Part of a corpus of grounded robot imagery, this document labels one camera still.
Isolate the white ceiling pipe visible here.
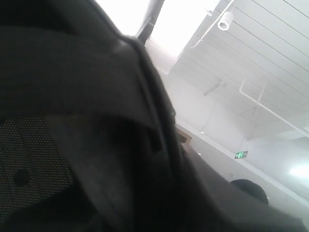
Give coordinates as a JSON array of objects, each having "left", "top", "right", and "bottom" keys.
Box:
[{"left": 239, "top": 78, "right": 309, "bottom": 137}]

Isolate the white ceiling spotlight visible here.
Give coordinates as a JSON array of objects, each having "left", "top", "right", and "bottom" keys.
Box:
[{"left": 217, "top": 12, "right": 234, "bottom": 31}]

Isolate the green exit sign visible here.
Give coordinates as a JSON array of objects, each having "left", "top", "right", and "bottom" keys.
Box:
[{"left": 234, "top": 151, "right": 248, "bottom": 159}]

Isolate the black helmet with visor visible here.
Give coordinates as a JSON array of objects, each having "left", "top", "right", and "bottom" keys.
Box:
[{"left": 0, "top": 0, "right": 306, "bottom": 232}]

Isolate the person's face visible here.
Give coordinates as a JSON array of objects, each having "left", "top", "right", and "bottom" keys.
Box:
[{"left": 231, "top": 179, "right": 269, "bottom": 205}]

